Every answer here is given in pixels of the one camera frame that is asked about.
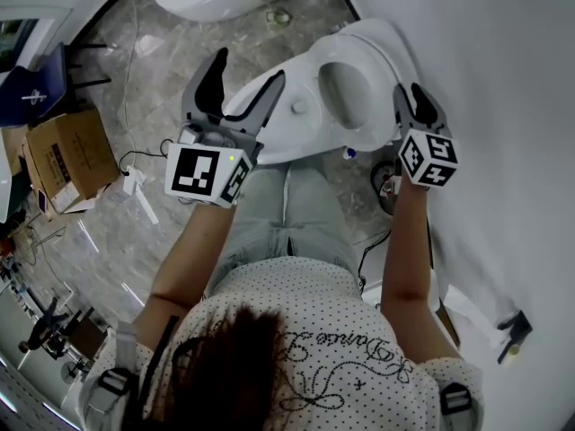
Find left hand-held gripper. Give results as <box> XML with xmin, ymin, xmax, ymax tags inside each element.
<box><xmin>164</xmin><ymin>47</ymin><xmax>288</xmax><ymax>209</ymax></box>

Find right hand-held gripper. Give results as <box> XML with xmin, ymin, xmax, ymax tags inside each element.
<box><xmin>393</xmin><ymin>82</ymin><xmax>461</xmax><ymax>191</ymax></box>

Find white toilet seat ring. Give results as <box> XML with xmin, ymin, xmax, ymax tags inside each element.
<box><xmin>308</xmin><ymin>33</ymin><xmax>399</xmax><ymax>153</ymax></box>

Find person's right forearm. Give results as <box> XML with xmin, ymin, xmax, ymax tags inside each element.
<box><xmin>379</xmin><ymin>181</ymin><xmax>440</xmax><ymax>319</ymax></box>

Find person's left forearm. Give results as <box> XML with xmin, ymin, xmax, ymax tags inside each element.
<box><xmin>147</xmin><ymin>202</ymin><xmax>240</xmax><ymax>314</ymax></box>

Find white paper sheet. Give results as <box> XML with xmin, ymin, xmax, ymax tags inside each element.
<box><xmin>442</xmin><ymin>285</ymin><xmax>509</xmax><ymax>347</ymax></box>

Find light grey trousers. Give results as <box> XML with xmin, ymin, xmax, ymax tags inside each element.
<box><xmin>208</xmin><ymin>159</ymin><xmax>361</xmax><ymax>296</ymax></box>

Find white power strip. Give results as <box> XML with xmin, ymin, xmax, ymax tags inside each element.
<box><xmin>123</xmin><ymin>164</ymin><xmax>147</xmax><ymax>195</ymax></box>

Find printed brown cardboard box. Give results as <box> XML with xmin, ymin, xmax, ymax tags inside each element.
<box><xmin>24</xmin><ymin>110</ymin><xmax>120</xmax><ymax>215</ymax></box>

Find small metal item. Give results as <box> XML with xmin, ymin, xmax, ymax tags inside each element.
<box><xmin>22</xmin><ymin>88</ymin><xmax>49</xmax><ymax>107</ymax></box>

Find blue chair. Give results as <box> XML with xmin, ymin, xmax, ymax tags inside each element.
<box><xmin>0</xmin><ymin>42</ymin><xmax>111</xmax><ymax>128</ymax></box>

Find dotted white shirt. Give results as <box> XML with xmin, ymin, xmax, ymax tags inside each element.
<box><xmin>80</xmin><ymin>256</ymin><xmax>487</xmax><ymax>431</ymax></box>

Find window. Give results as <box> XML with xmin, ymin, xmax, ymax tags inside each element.
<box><xmin>0</xmin><ymin>18</ymin><xmax>40</xmax><ymax>69</ymax></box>

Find black paper holder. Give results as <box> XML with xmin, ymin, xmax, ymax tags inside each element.
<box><xmin>496</xmin><ymin>311</ymin><xmax>534</xmax><ymax>365</ymax></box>

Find grey harness buckle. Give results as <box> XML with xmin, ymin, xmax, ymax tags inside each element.
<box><xmin>96</xmin><ymin>368</ymin><xmax>137</xmax><ymax>410</ymax></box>
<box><xmin>439</xmin><ymin>382</ymin><xmax>473</xmax><ymax>418</ymax></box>

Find black power cable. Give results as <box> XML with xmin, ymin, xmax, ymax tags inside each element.
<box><xmin>117</xmin><ymin>139</ymin><xmax>174</xmax><ymax>179</ymax></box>

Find thin white cable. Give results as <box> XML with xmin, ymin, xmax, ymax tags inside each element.
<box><xmin>122</xmin><ymin>0</ymin><xmax>143</xmax><ymax>121</ymax></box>

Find thin black cable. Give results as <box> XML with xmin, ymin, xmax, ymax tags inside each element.
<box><xmin>357</xmin><ymin>229</ymin><xmax>393</xmax><ymax>296</ymax></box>

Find metal wire rack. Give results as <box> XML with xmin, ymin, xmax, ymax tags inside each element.
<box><xmin>11</xmin><ymin>215</ymin><xmax>66</xmax><ymax>265</ymax></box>

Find black shoulder strap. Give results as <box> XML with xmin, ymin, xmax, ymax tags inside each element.
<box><xmin>138</xmin><ymin>314</ymin><xmax>181</xmax><ymax>421</ymax></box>

